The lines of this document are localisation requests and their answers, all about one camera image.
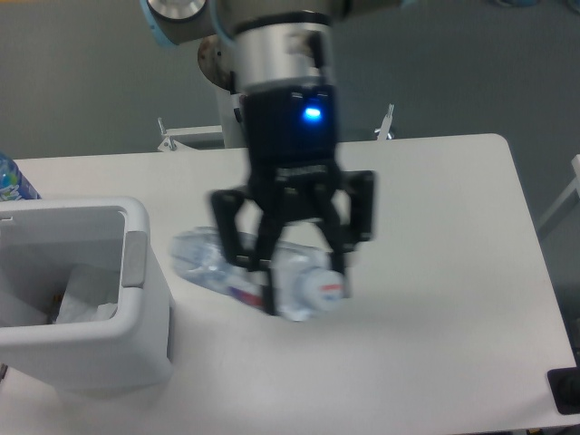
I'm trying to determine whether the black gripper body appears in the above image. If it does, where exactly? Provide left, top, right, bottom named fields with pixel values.
left=242, top=84, right=342, bottom=223

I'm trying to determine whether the blue labelled water bottle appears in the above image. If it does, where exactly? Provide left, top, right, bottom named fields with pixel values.
left=1, top=153, right=42, bottom=201

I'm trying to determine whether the white furniture frame at right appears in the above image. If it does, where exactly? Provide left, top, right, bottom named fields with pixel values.
left=536, top=154, right=579, bottom=240

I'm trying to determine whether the crushed clear plastic bottle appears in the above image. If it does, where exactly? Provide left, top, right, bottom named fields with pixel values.
left=169, top=227, right=345, bottom=322

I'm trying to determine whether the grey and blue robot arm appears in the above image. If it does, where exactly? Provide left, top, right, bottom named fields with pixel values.
left=141, top=1, right=389, bottom=315

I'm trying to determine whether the white pedestal base frame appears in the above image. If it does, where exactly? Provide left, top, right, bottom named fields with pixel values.
left=157, top=103, right=396, bottom=152

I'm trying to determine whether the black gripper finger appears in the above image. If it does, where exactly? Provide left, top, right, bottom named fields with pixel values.
left=314, top=170, right=376, bottom=298
left=209, top=188, right=284, bottom=315

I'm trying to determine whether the black device at table edge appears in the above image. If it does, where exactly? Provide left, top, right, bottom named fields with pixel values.
left=547, top=367, right=579, bottom=415

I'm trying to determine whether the white plastic trash can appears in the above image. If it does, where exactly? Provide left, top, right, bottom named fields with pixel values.
left=1, top=197, right=174, bottom=391

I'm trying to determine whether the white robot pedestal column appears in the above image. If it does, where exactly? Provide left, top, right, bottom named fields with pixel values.
left=196, top=35, right=250, bottom=149

